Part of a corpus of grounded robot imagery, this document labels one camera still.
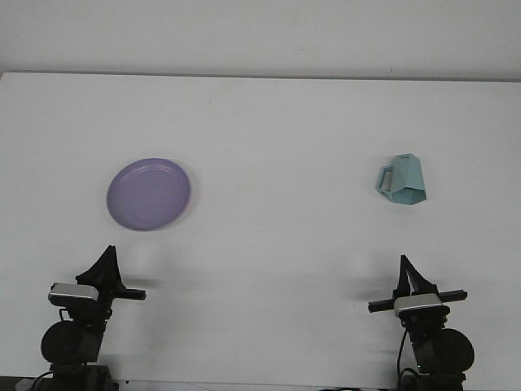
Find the pale blue hexagonal cup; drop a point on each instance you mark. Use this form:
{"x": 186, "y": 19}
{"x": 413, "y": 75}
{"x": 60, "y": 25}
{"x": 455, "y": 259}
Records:
{"x": 409, "y": 179}

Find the pale purple round plate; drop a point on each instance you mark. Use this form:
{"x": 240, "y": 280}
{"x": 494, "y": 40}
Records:
{"x": 148, "y": 194}

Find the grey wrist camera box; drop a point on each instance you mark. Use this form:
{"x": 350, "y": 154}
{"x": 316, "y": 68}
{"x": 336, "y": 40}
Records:
{"x": 73, "y": 292}
{"x": 418, "y": 304}

